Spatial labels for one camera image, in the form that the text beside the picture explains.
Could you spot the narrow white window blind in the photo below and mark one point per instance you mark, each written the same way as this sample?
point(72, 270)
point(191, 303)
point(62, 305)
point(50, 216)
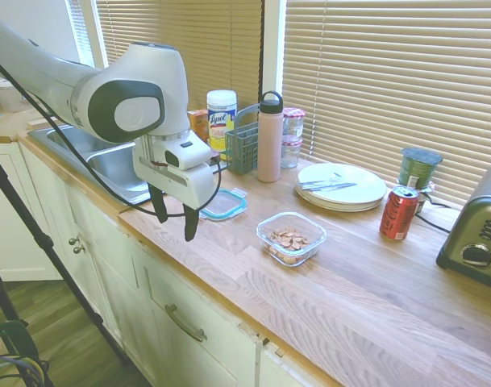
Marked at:
point(80, 32)

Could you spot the stainless steel toaster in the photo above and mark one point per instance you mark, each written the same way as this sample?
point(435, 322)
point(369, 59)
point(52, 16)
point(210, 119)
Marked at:
point(479, 225)

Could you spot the grey plastic cutlery basket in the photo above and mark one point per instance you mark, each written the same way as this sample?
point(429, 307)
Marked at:
point(241, 150)

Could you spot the white dinner plate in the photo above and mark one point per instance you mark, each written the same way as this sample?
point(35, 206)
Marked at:
point(362, 177)
point(350, 206)

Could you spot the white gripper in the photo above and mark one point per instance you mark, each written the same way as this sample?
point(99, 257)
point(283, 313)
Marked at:
point(196, 185)

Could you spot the wide beige window blind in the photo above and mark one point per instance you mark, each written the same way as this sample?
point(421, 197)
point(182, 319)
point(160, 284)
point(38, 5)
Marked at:
point(390, 80)

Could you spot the tall jar red checkered lid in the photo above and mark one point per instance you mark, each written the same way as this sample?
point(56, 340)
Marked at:
point(296, 123)

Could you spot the stainless steel sink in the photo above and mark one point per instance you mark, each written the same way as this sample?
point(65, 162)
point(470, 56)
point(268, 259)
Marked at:
point(108, 169)

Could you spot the clear lid teal seal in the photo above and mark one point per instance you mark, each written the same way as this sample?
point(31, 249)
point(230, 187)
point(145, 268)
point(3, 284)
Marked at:
point(225, 203)

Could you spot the white lidded bucket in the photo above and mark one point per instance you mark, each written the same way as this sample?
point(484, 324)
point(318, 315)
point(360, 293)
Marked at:
point(9, 96)

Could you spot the white kitchen base cabinet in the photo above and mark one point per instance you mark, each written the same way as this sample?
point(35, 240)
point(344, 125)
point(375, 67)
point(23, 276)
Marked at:
point(120, 290)

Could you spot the round metal cabinet knob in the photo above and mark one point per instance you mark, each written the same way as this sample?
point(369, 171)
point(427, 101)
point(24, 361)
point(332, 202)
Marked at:
point(79, 249)
point(73, 241)

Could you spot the brown food pieces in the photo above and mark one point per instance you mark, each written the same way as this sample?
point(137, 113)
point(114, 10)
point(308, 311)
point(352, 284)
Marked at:
point(287, 238)

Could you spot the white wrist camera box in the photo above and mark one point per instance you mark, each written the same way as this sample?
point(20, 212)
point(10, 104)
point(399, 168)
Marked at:
point(188, 153)

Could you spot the yellow Lysol wipes canister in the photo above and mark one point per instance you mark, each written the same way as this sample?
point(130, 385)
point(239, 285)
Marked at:
point(221, 121)

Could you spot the red Coca-Cola can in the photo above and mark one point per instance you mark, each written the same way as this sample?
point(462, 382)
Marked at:
point(398, 215)

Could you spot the pink bottle black cap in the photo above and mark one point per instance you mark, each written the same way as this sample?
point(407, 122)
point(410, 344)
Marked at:
point(269, 145)

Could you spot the black camera tripod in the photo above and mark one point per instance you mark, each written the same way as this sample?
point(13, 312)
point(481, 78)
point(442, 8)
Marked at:
point(39, 238)

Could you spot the square glass food container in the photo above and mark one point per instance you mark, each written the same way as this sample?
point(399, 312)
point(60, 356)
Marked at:
point(313, 238)

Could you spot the green plastic tub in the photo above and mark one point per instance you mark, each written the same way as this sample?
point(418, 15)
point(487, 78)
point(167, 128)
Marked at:
point(420, 167)

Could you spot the silver table knife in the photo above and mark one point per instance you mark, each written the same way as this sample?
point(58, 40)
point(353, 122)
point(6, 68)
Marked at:
point(334, 186)

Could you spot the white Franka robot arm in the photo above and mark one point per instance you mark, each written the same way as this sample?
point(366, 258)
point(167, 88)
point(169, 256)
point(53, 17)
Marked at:
point(47, 72)

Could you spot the silver fork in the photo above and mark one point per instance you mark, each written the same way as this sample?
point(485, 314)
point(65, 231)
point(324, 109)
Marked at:
point(323, 180)

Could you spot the orange cardboard box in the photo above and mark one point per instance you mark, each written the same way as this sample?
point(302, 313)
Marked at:
point(198, 126)

